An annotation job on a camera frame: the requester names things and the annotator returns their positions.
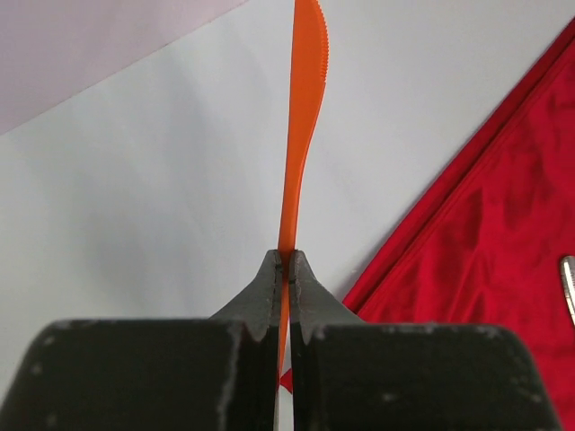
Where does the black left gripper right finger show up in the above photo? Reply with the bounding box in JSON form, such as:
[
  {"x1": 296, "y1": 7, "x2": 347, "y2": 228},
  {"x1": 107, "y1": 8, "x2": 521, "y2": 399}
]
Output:
[{"x1": 289, "y1": 251, "x2": 562, "y2": 430}]

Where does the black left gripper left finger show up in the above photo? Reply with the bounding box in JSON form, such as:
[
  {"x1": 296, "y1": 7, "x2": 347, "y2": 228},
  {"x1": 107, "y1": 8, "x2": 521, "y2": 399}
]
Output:
[{"x1": 11, "y1": 251, "x2": 282, "y2": 430}]

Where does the red cloth napkin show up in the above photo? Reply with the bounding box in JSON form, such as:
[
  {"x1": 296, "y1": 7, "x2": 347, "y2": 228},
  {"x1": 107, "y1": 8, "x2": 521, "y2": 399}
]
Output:
[{"x1": 278, "y1": 17, "x2": 575, "y2": 431}]

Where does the silver metal fork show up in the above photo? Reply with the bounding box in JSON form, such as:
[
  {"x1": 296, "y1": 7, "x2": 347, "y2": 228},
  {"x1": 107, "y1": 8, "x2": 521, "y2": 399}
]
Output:
[{"x1": 559, "y1": 255, "x2": 575, "y2": 325}]

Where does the orange plastic knife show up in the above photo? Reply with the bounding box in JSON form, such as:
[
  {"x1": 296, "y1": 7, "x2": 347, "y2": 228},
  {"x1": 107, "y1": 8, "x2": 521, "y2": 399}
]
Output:
[{"x1": 278, "y1": 0, "x2": 329, "y2": 375}]

